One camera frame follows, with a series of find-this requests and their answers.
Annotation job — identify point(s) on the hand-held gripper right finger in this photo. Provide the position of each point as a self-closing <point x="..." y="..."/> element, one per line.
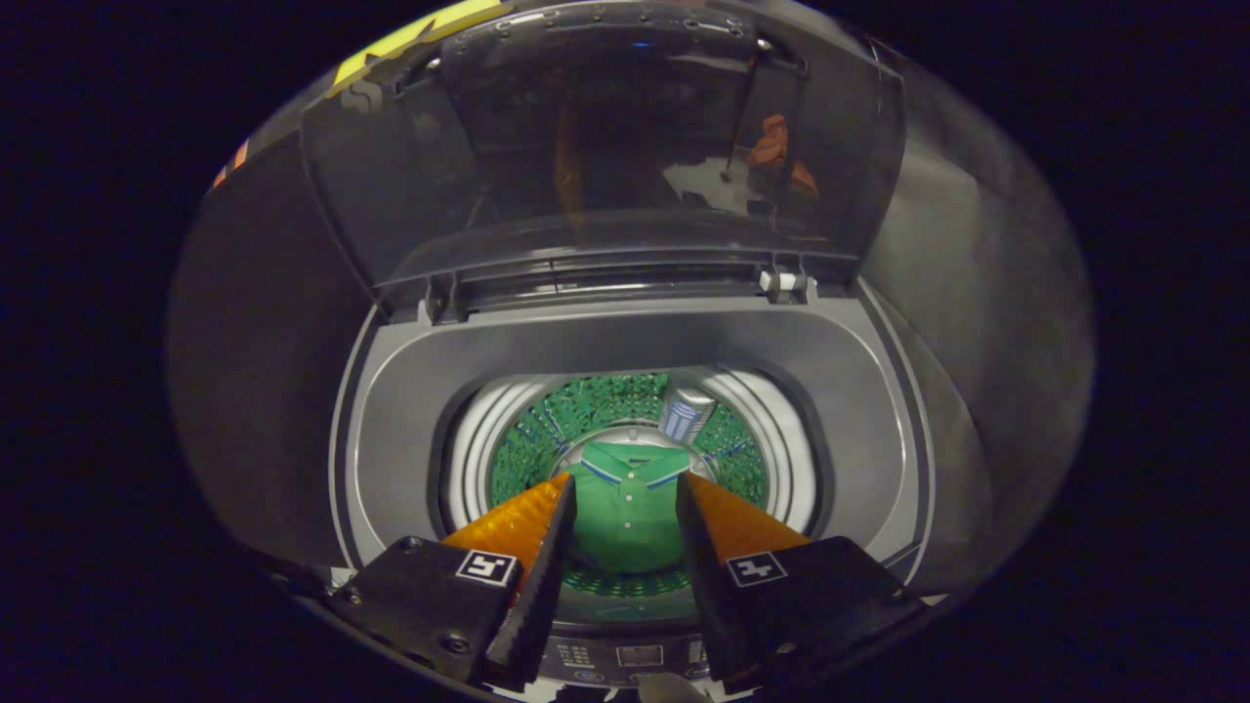
<point x="703" y="576"/>

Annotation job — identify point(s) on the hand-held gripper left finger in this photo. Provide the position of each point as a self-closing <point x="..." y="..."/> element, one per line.
<point x="542" y="576"/>

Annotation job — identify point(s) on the transparent washing machine lid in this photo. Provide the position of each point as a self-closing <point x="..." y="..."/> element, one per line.
<point x="605" y="146"/>

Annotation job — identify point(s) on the green polo shirt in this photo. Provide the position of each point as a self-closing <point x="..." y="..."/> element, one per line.
<point x="625" y="517"/>

